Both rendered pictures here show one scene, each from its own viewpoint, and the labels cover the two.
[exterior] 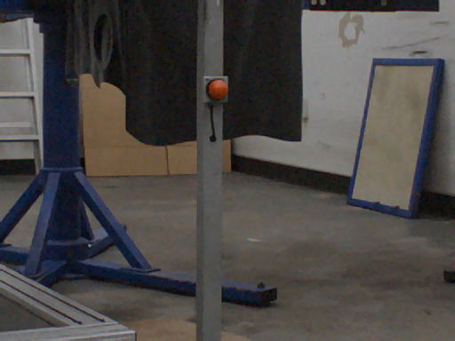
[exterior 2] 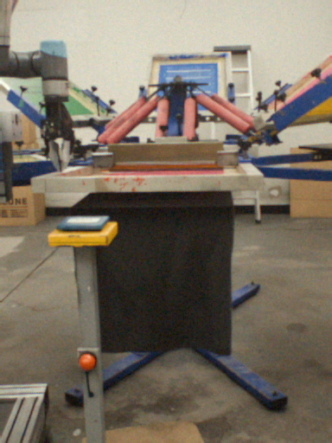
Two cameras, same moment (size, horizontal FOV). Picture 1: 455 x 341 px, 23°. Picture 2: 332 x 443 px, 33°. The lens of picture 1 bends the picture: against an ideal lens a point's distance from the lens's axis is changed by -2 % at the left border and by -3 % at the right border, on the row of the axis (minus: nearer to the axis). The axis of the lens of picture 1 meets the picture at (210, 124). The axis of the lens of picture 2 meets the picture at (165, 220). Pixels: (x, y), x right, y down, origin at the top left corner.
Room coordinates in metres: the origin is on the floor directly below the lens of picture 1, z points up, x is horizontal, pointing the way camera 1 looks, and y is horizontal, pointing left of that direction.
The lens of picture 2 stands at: (1.21, -0.73, 1.22)
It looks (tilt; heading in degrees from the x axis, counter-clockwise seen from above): 12 degrees down; 27
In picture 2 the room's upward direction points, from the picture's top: 2 degrees counter-clockwise
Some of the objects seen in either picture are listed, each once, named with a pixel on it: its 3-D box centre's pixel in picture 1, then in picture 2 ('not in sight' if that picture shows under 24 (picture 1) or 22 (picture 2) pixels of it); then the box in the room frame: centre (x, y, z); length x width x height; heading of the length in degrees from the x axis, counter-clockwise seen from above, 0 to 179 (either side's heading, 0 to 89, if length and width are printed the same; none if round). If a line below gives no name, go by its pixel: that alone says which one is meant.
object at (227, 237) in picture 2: (214, 47); (152, 282); (2.54, -0.01, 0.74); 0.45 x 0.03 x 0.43; 112
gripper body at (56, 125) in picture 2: not in sight; (56, 118); (2.53, 0.29, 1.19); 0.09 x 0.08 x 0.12; 22
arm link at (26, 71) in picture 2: not in sight; (25, 64); (2.54, 0.39, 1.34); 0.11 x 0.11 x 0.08; 81
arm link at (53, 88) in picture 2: not in sight; (56, 89); (2.54, 0.29, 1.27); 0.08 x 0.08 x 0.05
